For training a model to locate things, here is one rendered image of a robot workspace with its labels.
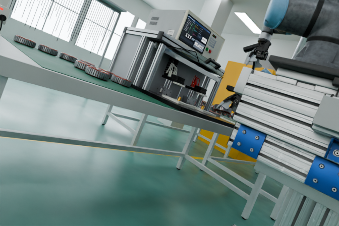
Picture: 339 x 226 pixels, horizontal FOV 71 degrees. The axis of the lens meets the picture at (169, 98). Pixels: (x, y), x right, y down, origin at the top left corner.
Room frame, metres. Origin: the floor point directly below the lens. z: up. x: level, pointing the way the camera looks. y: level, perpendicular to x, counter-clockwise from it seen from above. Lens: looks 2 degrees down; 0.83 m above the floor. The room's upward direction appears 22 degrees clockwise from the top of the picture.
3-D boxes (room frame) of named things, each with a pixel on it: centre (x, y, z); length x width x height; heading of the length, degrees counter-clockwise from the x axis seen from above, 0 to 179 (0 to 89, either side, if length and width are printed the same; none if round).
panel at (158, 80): (1.69, 0.04, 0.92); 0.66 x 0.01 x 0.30; 134
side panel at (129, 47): (1.56, 0.37, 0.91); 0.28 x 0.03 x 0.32; 44
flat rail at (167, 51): (1.58, -0.07, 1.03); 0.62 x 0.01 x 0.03; 134
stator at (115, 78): (1.29, 0.28, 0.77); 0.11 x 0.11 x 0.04
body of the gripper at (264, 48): (1.57, -0.44, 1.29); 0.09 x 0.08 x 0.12; 52
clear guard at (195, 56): (1.42, -0.05, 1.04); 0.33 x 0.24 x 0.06; 44
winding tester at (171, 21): (1.74, 0.07, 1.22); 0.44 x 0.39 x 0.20; 134
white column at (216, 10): (5.80, -0.24, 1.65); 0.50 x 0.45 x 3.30; 44
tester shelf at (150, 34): (1.73, 0.08, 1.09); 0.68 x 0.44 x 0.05; 134
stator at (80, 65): (1.23, 0.47, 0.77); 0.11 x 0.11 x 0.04
